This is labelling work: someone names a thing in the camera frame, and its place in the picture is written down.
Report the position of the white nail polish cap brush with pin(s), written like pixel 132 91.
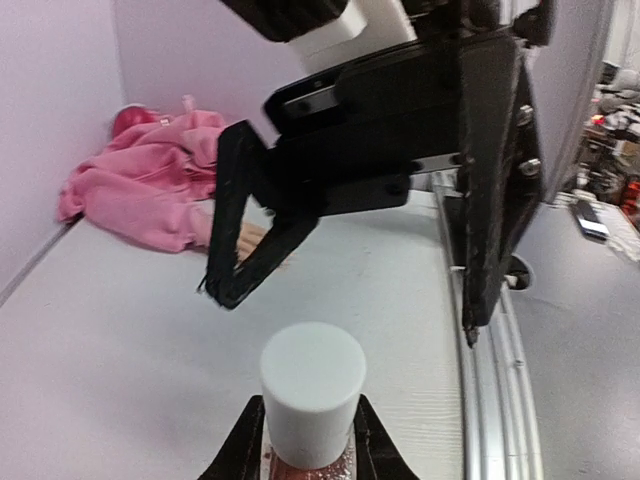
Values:
pixel 311 377

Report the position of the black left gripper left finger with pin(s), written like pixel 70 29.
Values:
pixel 239 457

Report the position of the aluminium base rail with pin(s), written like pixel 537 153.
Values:
pixel 499 423

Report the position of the pink zip hoodie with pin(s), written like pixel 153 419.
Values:
pixel 147 183

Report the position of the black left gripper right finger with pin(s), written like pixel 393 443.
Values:
pixel 377 457

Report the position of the mannequin hand with long nails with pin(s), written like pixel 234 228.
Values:
pixel 250 236

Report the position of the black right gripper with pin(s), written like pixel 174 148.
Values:
pixel 352 136

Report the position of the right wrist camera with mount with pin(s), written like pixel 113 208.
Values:
pixel 324 34

